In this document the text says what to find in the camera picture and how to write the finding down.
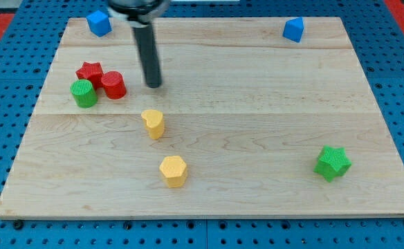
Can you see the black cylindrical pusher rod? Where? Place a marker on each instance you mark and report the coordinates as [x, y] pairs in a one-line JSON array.
[[148, 54]]

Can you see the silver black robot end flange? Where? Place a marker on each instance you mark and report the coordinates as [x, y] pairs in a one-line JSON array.
[[137, 12]]

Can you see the red star block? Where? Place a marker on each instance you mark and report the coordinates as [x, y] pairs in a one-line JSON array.
[[92, 72]]

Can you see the green star block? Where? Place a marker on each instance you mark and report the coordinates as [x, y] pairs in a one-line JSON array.
[[332, 162]]

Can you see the blue cube block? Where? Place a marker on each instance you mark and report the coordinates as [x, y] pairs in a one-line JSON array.
[[99, 23]]

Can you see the red cylinder block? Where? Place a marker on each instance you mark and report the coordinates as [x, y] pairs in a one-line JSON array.
[[114, 85]]

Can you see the green cylinder block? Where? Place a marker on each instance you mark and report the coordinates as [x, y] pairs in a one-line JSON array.
[[83, 93]]

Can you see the yellow heart block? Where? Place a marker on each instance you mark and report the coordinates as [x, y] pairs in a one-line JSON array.
[[154, 123]]

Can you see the wooden board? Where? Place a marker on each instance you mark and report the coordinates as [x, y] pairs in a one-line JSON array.
[[248, 110]]

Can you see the yellow hexagon block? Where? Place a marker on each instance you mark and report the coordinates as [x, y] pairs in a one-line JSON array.
[[174, 171]]

